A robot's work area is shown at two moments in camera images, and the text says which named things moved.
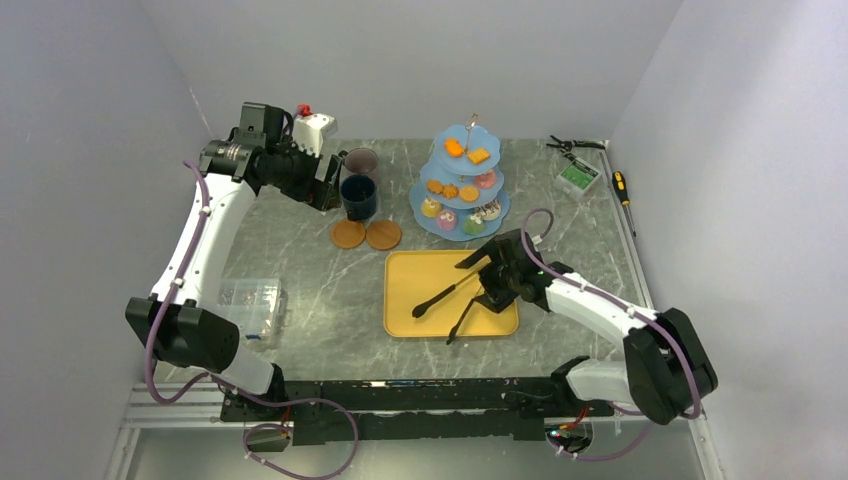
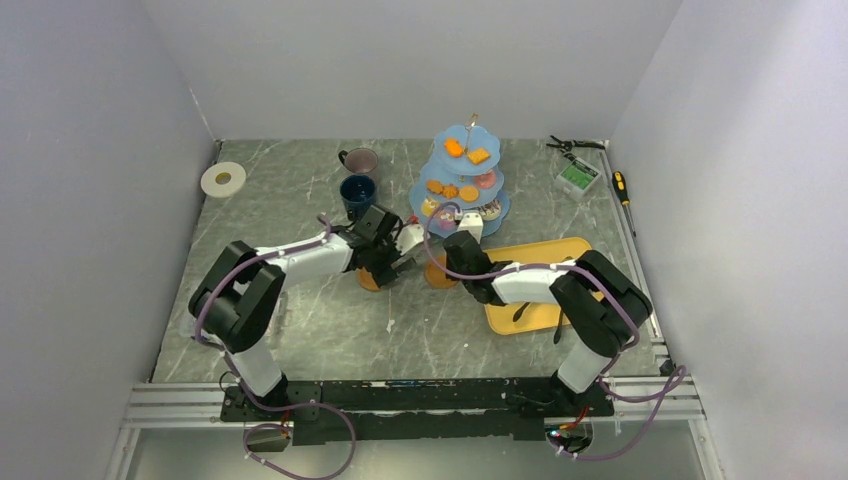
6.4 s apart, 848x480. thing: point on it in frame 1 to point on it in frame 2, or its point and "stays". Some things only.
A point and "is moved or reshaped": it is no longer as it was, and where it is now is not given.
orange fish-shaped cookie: [453, 147] stays
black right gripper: [494, 298] to [449, 264]
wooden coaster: [383, 235] is moved or reshaped
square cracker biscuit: [480, 155] stays
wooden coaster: [348, 234] is moved or reshaped
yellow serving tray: [417, 278] to [500, 318]
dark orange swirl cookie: [450, 191] stays
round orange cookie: [469, 194] stays
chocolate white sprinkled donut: [489, 211] stays
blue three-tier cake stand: [459, 193] stays
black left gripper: [314, 192] to [384, 273]
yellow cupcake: [430, 208] stays
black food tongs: [419, 309] to [523, 308]
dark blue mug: [359, 196] stays
